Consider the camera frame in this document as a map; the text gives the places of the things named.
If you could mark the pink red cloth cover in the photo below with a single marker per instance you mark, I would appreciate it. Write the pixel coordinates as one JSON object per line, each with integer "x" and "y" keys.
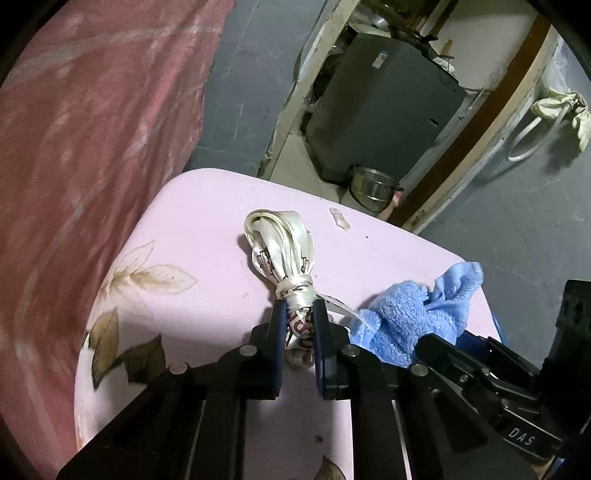
{"x": 92, "y": 138}

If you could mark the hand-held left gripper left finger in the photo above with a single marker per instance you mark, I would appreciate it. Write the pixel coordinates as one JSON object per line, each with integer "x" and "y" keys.
{"x": 277, "y": 337}

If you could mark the pink floral table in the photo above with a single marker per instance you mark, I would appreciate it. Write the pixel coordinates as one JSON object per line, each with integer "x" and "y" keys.
{"x": 194, "y": 230}

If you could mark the steel pot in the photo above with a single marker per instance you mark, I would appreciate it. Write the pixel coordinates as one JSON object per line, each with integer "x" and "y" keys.
{"x": 371, "y": 187}

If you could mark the grey metal cabinet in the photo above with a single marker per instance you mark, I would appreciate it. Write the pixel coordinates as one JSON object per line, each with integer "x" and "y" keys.
{"x": 388, "y": 97}

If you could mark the cream door frame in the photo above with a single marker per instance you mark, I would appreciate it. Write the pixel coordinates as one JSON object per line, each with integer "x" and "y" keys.
{"x": 295, "y": 92}

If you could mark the white gloves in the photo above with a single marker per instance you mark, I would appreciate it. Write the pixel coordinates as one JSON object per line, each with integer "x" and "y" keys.
{"x": 561, "y": 110}

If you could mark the blue fluffy cloth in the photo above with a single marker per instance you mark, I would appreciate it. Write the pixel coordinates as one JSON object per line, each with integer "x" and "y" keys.
{"x": 406, "y": 314}

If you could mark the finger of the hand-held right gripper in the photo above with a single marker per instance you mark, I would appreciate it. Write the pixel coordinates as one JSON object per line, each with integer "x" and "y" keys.
{"x": 508, "y": 364}
{"x": 508, "y": 406}

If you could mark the white knotted plastic wrapper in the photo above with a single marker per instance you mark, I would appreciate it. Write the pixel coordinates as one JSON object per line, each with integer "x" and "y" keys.
{"x": 277, "y": 240}

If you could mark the small clear plastic scrap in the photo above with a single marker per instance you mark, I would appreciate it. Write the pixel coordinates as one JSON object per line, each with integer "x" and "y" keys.
{"x": 340, "y": 218}

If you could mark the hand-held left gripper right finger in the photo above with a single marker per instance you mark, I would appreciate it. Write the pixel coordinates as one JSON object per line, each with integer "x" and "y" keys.
{"x": 321, "y": 341}

